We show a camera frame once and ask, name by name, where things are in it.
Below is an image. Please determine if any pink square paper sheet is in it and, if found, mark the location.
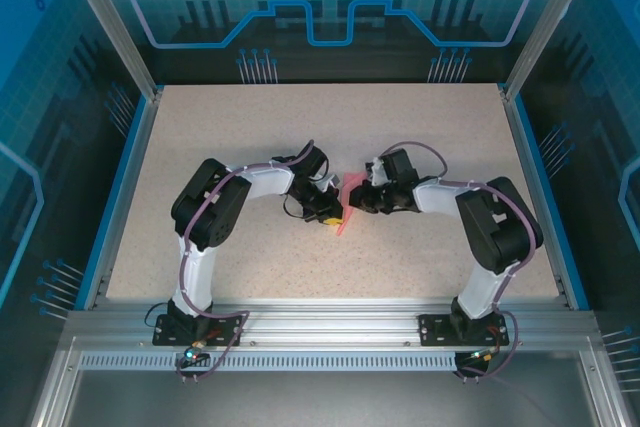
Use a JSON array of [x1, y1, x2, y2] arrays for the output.
[[335, 171, 370, 238]]

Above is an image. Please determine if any small green LED module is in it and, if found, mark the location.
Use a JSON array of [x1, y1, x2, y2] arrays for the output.
[[467, 345, 502, 364], [182, 341, 209, 364]]

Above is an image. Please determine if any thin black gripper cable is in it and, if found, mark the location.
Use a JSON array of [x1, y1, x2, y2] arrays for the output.
[[281, 194, 309, 221]]

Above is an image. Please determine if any aluminium cross rail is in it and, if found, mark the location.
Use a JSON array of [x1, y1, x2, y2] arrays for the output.
[[64, 296, 601, 354]]

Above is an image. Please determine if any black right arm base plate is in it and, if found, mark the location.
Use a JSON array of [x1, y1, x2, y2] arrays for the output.
[[417, 313, 512, 348]]

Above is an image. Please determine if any slotted grey cable duct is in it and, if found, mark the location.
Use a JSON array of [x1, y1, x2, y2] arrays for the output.
[[77, 350, 464, 374]]

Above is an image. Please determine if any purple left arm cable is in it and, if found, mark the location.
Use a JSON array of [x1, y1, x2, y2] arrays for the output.
[[174, 139, 317, 383]]

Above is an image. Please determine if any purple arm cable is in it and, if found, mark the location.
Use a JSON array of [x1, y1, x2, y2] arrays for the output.
[[174, 139, 317, 383], [374, 141, 541, 383]]

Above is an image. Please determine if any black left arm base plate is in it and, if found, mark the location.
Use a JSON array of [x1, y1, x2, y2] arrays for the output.
[[152, 313, 247, 348]]

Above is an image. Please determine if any aluminium tray frame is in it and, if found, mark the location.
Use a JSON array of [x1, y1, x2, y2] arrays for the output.
[[29, 336, 619, 427]]

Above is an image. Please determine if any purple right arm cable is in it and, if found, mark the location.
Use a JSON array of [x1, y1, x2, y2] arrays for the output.
[[374, 141, 541, 383]]

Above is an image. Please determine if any thin black base cable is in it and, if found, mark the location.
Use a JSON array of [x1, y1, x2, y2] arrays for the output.
[[144, 300, 171, 330]]

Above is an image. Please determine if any aluminium corner post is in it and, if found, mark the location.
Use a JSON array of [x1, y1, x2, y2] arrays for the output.
[[54, 0, 165, 101], [501, 0, 600, 103]]

